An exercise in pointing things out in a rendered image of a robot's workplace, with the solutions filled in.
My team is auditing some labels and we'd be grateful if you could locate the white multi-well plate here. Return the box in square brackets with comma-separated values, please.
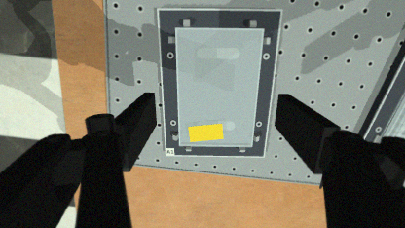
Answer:
[378, 91, 405, 143]

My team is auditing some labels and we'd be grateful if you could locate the grey perforated base plate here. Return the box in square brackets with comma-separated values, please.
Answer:
[103, 0, 405, 186]

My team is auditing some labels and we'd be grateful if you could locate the dark grey rectangular frame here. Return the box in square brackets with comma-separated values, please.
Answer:
[157, 8, 283, 158]

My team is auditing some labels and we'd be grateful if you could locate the dark grey plate nest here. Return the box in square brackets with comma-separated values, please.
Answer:
[358, 40, 405, 143]

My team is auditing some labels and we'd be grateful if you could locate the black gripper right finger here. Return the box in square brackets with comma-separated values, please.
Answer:
[275, 94, 405, 228]

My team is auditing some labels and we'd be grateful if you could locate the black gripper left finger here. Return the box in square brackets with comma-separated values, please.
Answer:
[0, 93, 157, 228]

